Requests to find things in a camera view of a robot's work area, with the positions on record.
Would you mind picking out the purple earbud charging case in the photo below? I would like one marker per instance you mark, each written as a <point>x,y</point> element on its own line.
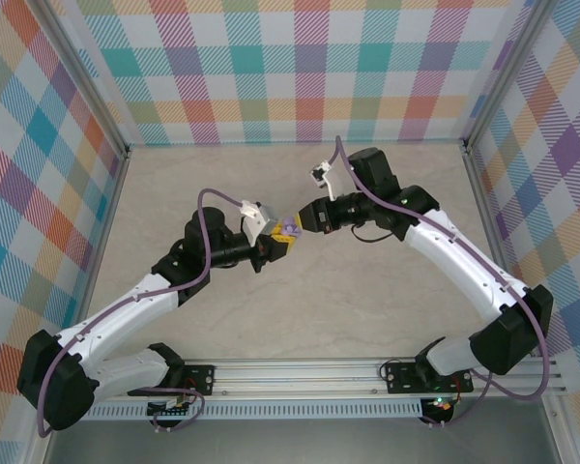
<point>287,226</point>

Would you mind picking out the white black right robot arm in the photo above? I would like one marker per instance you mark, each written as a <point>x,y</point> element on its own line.
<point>464,270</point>

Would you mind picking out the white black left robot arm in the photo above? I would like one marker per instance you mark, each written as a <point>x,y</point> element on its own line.
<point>116,314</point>

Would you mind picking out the grey metal shelf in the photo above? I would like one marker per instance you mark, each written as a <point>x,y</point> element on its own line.
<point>295,442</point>

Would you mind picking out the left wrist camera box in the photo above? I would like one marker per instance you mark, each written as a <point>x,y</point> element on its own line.
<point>251,217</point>

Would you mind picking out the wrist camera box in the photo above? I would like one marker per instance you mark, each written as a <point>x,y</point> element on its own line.
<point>251,217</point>
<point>331,181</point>

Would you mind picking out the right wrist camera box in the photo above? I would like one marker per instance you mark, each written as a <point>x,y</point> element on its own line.
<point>331,181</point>

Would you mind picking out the aluminium table edge rail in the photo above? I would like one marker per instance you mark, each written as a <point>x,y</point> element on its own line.
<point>108,217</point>
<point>487,217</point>

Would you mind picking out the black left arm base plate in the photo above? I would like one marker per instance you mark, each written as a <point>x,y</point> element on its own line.
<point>198,377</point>

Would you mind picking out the aluminium frame post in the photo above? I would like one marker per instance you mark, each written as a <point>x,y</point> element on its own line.
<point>497,82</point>
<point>89,82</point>

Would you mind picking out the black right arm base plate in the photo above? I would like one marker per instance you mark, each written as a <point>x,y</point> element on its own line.
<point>401,382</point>

